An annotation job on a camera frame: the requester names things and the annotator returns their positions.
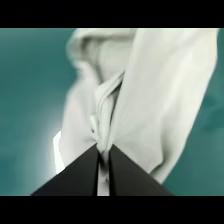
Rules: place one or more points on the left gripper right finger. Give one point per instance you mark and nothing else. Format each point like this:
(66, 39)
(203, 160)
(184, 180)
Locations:
(131, 178)

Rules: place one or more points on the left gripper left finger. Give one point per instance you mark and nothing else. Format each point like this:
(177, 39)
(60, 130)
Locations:
(78, 178)

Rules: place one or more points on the white shirt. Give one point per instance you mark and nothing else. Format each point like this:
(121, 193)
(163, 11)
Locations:
(160, 100)

